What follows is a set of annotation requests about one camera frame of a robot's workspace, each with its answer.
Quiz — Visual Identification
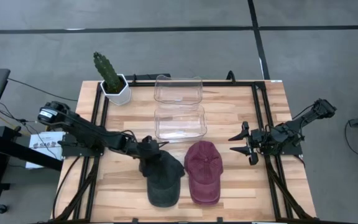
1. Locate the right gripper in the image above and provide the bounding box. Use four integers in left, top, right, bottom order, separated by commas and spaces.
227, 121, 269, 166

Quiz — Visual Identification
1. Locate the dark green baseball cap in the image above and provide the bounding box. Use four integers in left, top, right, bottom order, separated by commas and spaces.
139, 149, 186, 208

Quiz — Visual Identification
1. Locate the maroon baseball cap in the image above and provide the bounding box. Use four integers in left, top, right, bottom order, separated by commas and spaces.
184, 140, 224, 205

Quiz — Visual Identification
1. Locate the clear plastic bin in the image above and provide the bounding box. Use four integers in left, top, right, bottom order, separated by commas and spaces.
154, 104, 208, 143
153, 74, 204, 106

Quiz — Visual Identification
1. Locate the white hexagonal plant pot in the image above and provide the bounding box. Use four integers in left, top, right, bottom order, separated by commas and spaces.
99, 73, 132, 106

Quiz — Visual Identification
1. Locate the green cactus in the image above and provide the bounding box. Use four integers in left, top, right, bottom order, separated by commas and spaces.
93, 51, 126, 94

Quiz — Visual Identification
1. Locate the white paper label sheet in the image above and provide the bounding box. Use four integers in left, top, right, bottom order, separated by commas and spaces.
25, 131, 67, 169

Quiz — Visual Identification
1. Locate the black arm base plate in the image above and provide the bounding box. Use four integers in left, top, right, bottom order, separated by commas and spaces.
259, 132, 303, 156
57, 133, 105, 157

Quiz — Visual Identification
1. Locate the black cable beside table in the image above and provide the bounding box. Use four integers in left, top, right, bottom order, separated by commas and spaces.
52, 155, 83, 218

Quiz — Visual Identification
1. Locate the thin black floor cable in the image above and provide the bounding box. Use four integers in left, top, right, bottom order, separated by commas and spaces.
7, 77, 79, 103

